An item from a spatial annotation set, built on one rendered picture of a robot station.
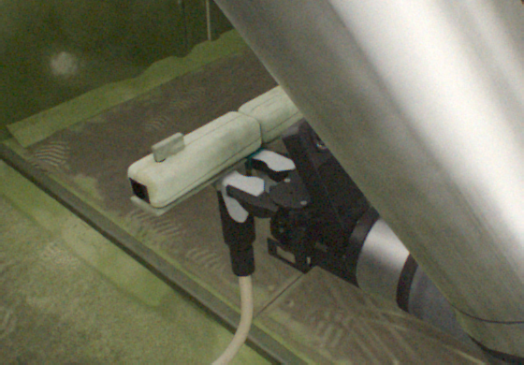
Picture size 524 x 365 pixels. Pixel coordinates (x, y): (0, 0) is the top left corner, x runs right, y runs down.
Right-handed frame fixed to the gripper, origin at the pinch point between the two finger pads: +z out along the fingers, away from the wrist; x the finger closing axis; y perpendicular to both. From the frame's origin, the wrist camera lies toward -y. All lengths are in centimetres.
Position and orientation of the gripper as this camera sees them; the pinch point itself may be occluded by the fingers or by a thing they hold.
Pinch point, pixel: (226, 159)
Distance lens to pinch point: 64.3
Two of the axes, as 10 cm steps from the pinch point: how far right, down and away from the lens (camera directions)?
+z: -7.5, -3.3, 5.8
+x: 6.6, -4.8, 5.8
